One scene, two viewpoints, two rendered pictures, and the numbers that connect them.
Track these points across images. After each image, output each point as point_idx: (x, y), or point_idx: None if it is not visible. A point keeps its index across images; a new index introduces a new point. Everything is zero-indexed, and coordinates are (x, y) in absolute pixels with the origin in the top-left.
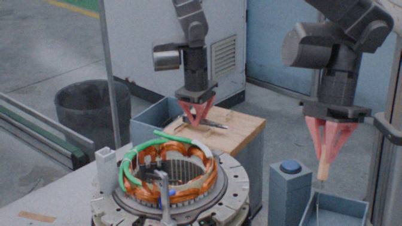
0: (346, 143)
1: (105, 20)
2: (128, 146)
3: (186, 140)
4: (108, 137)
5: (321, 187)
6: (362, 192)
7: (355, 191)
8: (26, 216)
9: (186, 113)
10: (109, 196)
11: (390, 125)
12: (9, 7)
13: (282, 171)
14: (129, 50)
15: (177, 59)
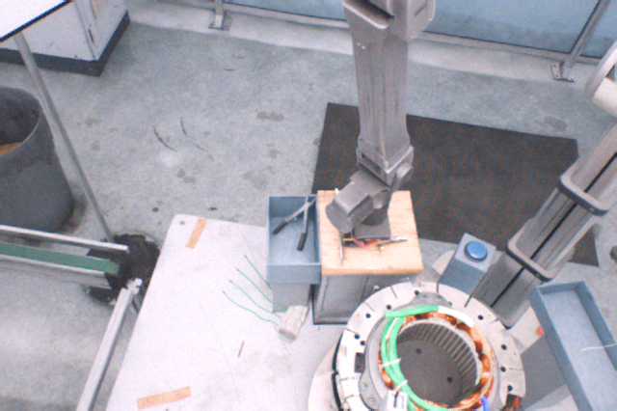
0: (274, 50)
1: (32, 55)
2: (173, 232)
3: (428, 310)
4: (40, 171)
5: (281, 118)
6: (320, 109)
7: (312, 110)
8: (149, 403)
9: (358, 243)
10: None
11: (586, 195)
12: None
13: (472, 261)
14: None
15: (372, 208)
